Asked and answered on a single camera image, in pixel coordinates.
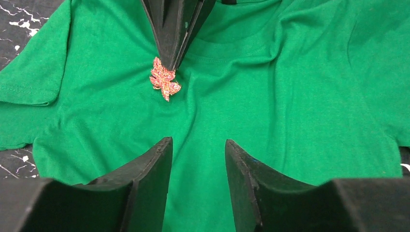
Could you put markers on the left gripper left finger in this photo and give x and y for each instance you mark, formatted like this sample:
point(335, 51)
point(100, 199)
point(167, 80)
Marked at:
point(131, 198)

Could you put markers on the green polo shirt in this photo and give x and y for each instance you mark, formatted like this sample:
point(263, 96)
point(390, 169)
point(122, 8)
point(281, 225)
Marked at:
point(315, 89)

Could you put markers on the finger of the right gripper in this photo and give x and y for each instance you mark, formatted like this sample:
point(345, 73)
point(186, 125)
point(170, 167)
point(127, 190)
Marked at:
point(165, 17)
point(195, 13)

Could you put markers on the red leaf brooch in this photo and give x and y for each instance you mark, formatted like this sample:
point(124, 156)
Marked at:
point(164, 80)

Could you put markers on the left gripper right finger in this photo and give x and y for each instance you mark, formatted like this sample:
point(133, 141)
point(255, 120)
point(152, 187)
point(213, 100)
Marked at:
point(265, 200)

